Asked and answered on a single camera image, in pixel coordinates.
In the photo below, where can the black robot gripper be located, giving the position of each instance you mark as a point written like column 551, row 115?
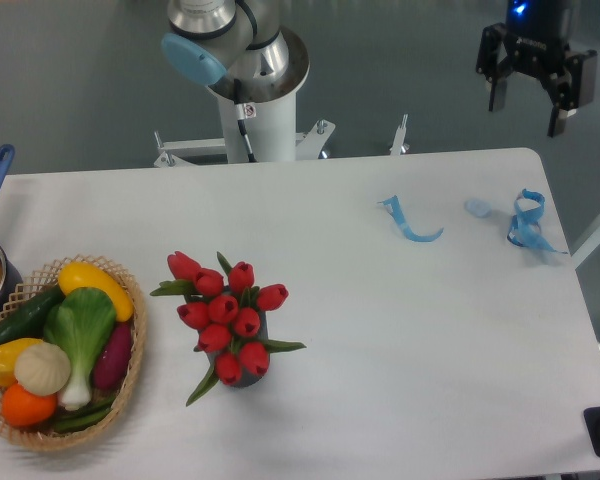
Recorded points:
column 541, row 52

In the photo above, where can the red tulip bouquet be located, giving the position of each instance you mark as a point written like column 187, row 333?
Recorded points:
column 210, row 303

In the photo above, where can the silver robot arm blue cap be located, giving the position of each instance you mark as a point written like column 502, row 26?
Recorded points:
column 241, row 52

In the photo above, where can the dark grey vase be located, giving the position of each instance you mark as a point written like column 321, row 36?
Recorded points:
column 245, row 358

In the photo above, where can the small light blue cap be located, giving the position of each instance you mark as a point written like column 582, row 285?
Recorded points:
column 478, row 208

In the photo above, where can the yellow squash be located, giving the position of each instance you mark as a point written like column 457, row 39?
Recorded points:
column 77, row 275

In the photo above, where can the purple sweet potato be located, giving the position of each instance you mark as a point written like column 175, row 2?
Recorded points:
column 112, row 364

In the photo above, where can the green bok choy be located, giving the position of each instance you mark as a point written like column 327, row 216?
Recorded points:
column 80, row 326

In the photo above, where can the green cucumber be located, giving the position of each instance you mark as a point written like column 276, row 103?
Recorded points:
column 27, row 321

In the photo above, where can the green bean pods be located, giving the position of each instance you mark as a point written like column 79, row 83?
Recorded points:
column 83, row 418

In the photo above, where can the beige steamed bun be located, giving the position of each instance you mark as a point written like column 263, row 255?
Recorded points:
column 42, row 369

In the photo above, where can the yellow bell pepper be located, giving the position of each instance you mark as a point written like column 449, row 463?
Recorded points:
column 9, row 353

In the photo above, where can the woven wicker basket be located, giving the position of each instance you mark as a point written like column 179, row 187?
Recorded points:
column 42, row 438

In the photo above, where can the orange fruit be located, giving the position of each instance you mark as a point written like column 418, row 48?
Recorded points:
column 20, row 408

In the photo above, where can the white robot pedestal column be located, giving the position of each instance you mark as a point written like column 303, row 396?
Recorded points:
column 270, row 128

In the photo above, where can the white metal base frame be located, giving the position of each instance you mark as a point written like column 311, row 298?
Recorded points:
column 309, row 145

